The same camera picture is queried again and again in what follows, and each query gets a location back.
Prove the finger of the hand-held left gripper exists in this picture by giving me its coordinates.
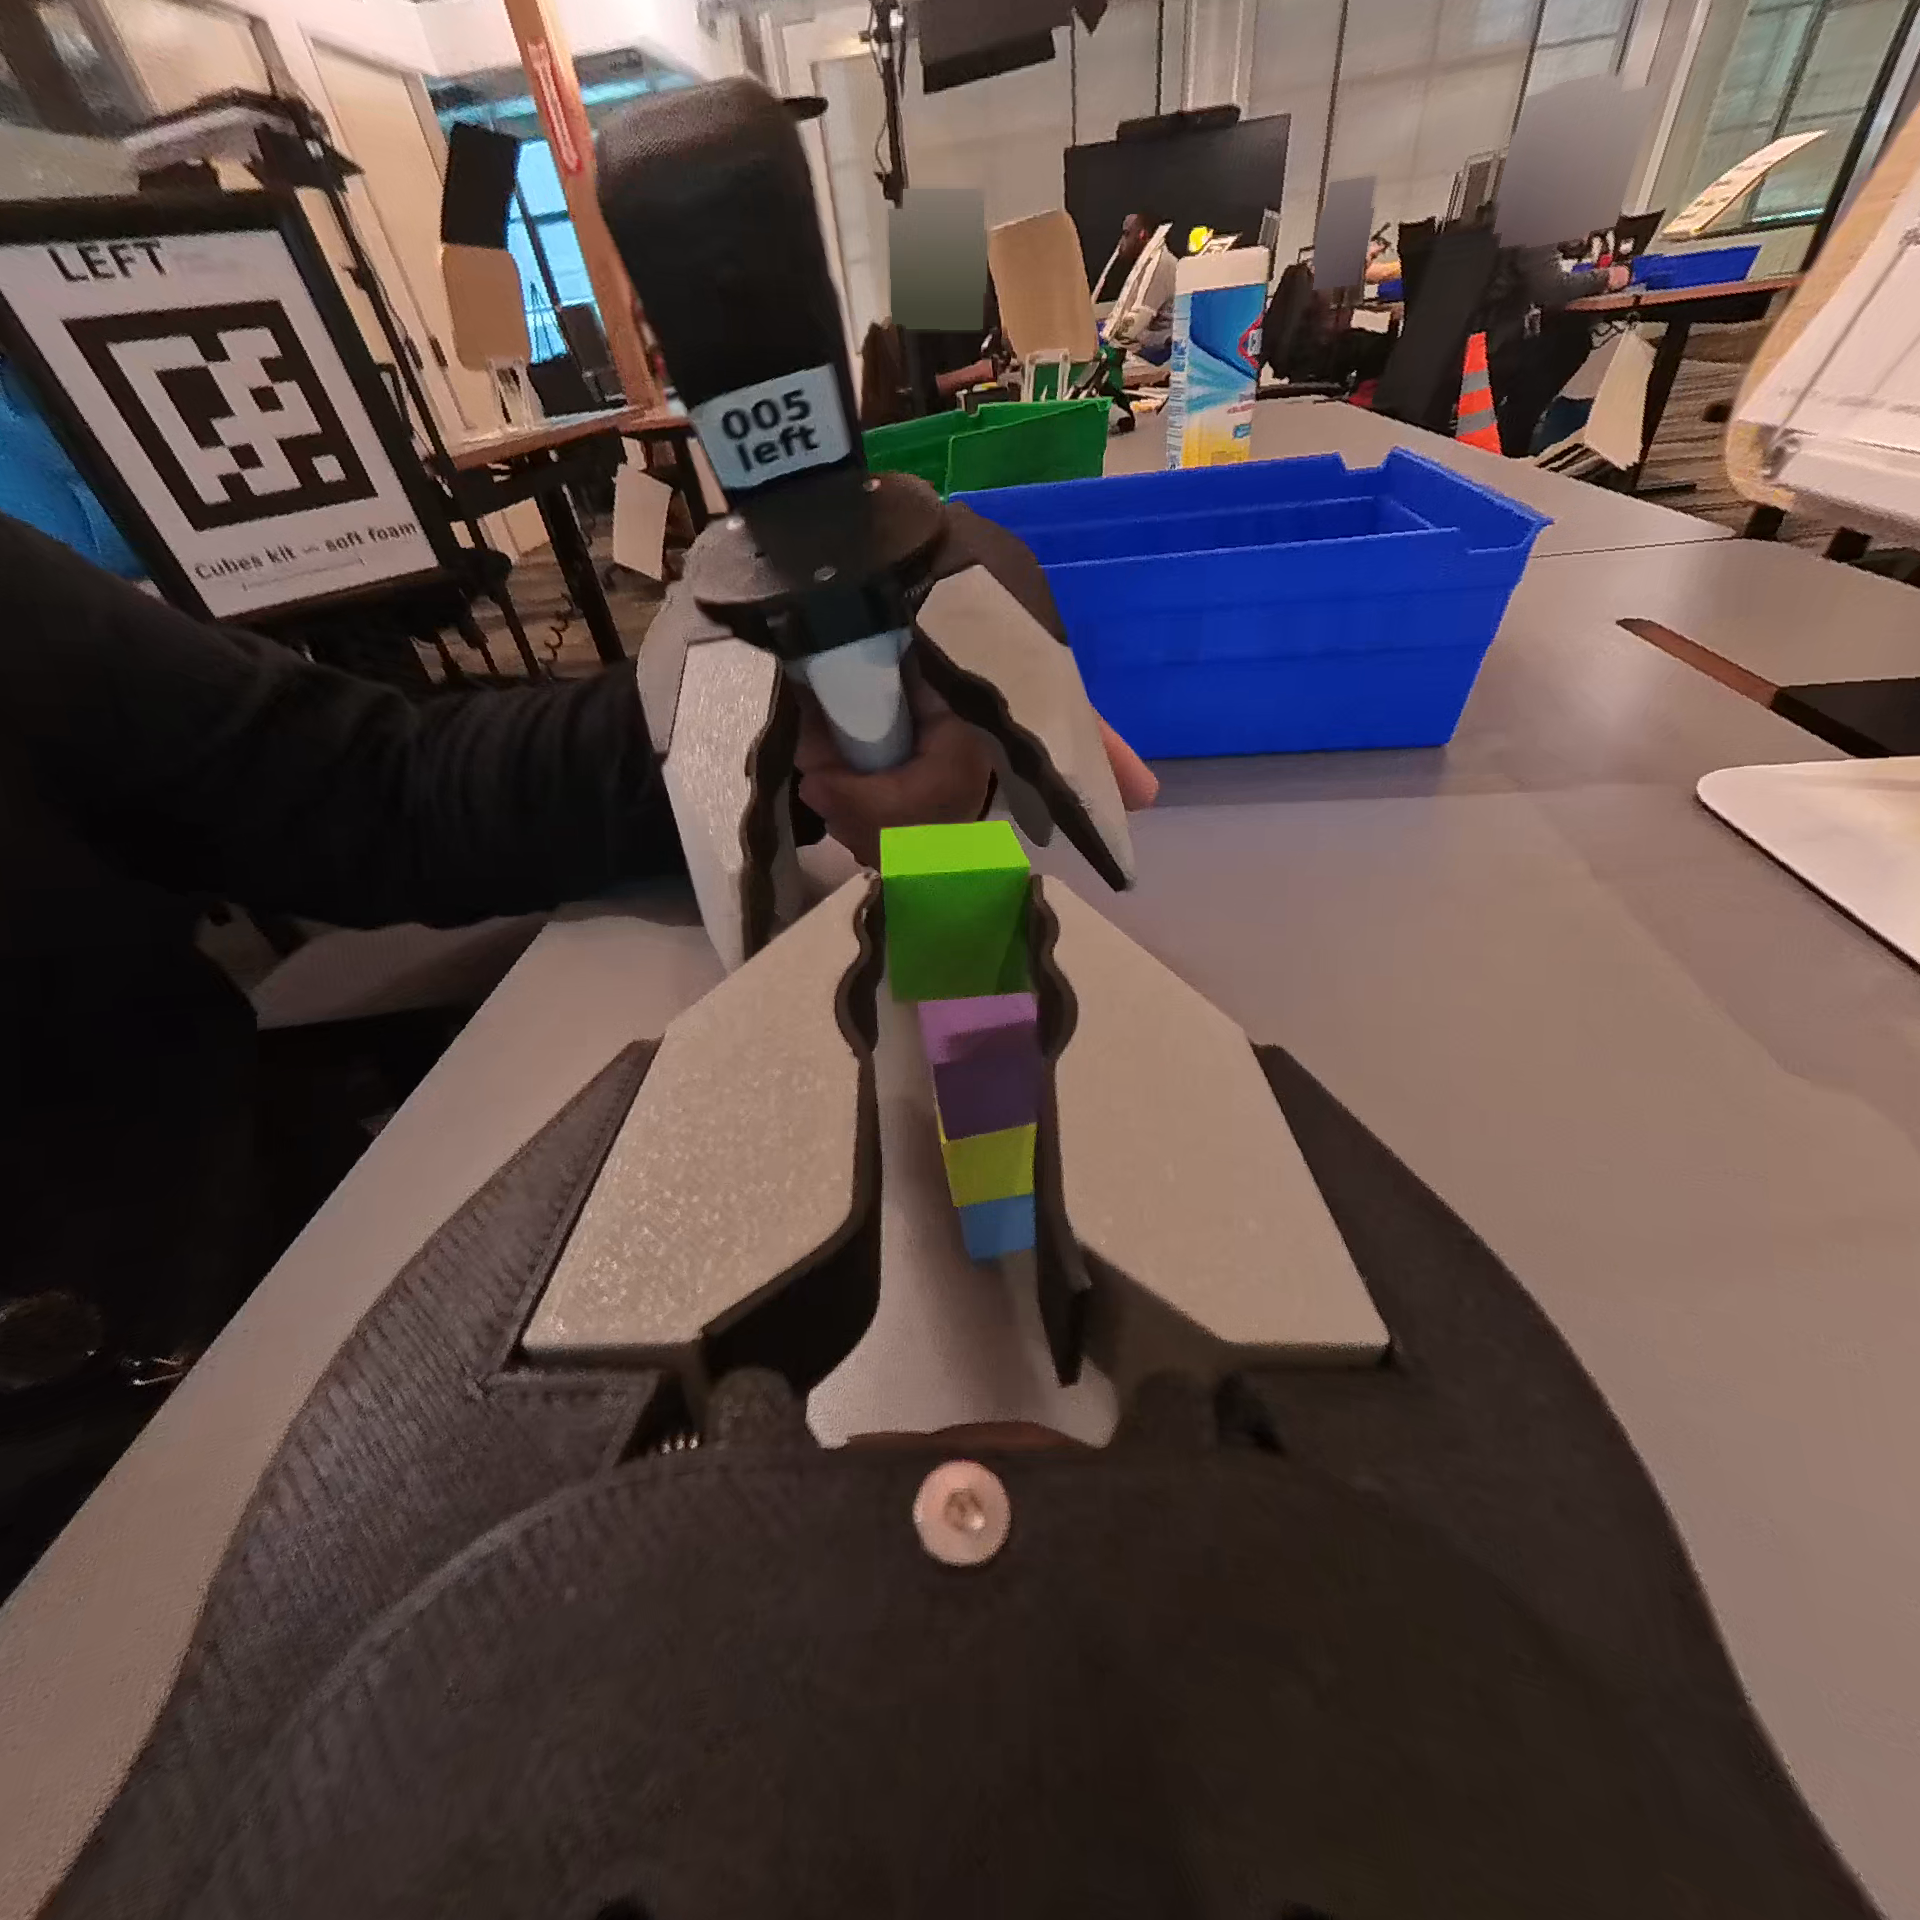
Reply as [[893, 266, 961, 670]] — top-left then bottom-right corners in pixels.
[[909, 560, 1135, 895], [634, 589, 801, 980]]

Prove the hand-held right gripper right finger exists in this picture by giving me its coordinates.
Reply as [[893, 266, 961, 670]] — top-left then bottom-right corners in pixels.
[[1026, 877, 1392, 1386]]

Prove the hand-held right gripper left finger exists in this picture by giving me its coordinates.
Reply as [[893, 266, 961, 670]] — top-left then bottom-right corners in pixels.
[[519, 870, 885, 1368]]

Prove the yellow foam cube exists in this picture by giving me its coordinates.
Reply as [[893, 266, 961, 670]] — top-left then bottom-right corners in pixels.
[[940, 1119, 1039, 1212]]

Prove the green foam cube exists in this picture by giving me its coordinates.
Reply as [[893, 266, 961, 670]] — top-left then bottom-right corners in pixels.
[[880, 821, 1034, 1005]]

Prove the purple foam cube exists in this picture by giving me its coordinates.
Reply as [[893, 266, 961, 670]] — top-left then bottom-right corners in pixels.
[[930, 1050, 1046, 1135]]

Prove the pink foam cube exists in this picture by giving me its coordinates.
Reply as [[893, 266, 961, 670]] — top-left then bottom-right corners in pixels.
[[916, 989, 1039, 1070]]

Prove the person's left forearm black sleeve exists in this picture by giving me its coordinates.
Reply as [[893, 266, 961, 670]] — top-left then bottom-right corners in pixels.
[[0, 515, 711, 935]]

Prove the person's left hand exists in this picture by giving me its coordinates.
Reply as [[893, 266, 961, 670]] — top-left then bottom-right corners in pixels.
[[791, 702, 1160, 875]]

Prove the blue plastic bin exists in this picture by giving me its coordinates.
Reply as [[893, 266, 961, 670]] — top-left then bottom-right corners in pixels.
[[945, 445, 1551, 764]]

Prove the black and brown card stand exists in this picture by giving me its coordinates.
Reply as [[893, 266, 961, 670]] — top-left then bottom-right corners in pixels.
[[437, 122, 530, 424]]

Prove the green plastic bin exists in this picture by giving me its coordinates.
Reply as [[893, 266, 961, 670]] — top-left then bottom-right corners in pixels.
[[862, 390, 1114, 500]]

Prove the wooden side table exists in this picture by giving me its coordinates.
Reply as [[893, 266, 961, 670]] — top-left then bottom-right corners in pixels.
[[448, 410, 665, 666]]

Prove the black studio light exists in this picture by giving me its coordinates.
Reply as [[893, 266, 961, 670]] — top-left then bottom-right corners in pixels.
[[912, 0, 1105, 95]]

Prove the wipes canister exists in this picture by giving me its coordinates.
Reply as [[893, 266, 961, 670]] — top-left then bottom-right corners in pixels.
[[1165, 250, 1271, 471]]

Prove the framed marker tag sign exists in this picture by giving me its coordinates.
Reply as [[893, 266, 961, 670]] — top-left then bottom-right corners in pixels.
[[0, 192, 455, 626]]

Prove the person's black-clad torso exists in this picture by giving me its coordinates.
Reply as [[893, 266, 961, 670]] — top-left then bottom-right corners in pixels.
[[0, 900, 273, 1580]]

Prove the blue cloth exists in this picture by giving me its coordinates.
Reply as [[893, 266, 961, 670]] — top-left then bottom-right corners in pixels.
[[0, 357, 156, 582]]

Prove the instruction sheet stand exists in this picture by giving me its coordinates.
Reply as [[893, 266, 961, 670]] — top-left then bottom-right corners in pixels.
[[1720, 147, 1920, 543]]

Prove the black wall screen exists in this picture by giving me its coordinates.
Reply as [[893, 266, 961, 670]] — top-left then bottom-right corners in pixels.
[[1062, 111, 1294, 280]]

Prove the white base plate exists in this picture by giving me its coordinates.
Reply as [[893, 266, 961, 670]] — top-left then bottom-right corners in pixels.
[[1695, 757, 1920, 965]]

